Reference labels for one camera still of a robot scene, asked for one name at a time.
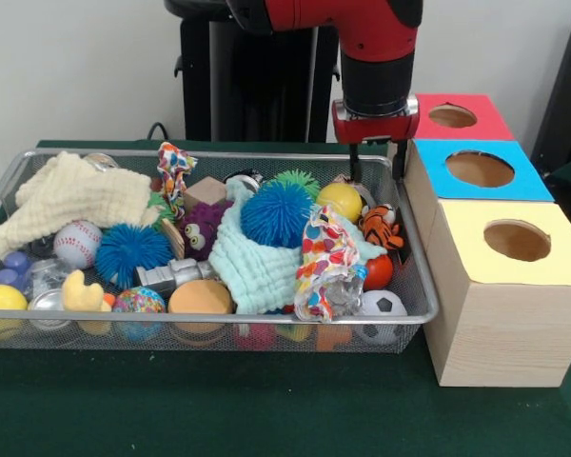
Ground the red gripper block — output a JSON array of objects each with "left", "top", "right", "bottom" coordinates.
[{"left": 331, "top": 93, "right": 421, "bottom": 185}]

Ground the orange striped tiger plush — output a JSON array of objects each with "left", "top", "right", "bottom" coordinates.
[{"left": 359, "top": 203, "right": 405, "bottom": 251}]

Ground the large multicoloured patterned cloth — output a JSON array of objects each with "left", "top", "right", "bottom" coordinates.
[{"left": 293, "top": 204, "right": 364, "bottom": 324}]

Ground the blue spiky toy with eyes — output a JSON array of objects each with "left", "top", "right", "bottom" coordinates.
[{"left": 240, "top": 179, "right": 315, "bottom": 249}]

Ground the wooden box with three holes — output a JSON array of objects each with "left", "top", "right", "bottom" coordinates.
[{"left": 387, "top": 92, "right": 571, "bottom": 387}]

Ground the smooth yellow ball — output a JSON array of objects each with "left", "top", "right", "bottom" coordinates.
[{"left": 316, "top": 183, "right": 364, "bottom": 225}]

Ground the mint green waffle cloth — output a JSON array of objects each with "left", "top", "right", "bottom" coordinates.
[{"left": 207, "top": 178, "right": 389, "bottom": 315}]

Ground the small knotted multicoloured cloth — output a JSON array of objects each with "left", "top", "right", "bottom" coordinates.
[{"left": 156, "top": 141, "right": 199, "bottom": 220}]

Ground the orange foam ball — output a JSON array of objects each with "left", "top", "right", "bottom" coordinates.
[{"left": 167, "top": 279, "right": 234, "bottom": 315}]

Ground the blue spiky ball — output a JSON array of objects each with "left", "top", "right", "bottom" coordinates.
[{"left": 94, "top": 223, "right": 175, "bottom": 290}]

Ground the dark green table cloth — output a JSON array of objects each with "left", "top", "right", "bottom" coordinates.
[{"left": 0, "top": 138, "right": 571, "bottom": 457}]

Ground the cream waffle cloth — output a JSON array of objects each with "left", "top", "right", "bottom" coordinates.
[{"left": 0, "top": 150, "right": 163, "bottom": 261}]

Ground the white baseball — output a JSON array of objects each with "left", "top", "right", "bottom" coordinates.
[{"left": 52, "top": 220, "right": 104, "bottom": 270}]

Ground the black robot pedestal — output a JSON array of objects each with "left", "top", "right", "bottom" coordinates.
[{"left": 164, "top": 0, "right": 344, "bottom": 144}]

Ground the shallow wire mesh bin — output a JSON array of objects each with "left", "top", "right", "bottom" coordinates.
[{"left": 0, "top": 148, "right": 440, "bottom": 356}]

